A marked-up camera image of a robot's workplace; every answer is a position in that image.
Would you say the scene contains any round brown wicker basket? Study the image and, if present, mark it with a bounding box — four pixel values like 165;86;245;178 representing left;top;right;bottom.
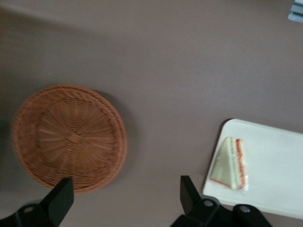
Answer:
11;84;129;195

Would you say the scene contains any beige plastic tray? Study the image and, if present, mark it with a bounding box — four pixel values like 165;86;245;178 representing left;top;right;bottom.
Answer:
202;118;303;219

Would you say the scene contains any triangle sandwich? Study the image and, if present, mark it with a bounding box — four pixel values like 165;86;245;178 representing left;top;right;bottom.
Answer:
209;136;250;195

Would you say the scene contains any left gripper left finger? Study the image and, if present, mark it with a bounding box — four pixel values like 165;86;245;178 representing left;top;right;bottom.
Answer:
14;177;75;227

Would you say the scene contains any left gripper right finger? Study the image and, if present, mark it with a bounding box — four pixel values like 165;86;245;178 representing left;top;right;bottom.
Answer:
170;175;220;227

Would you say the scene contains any silver metal mount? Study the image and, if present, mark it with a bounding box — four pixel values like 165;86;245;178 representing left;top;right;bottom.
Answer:
288;0;303;22

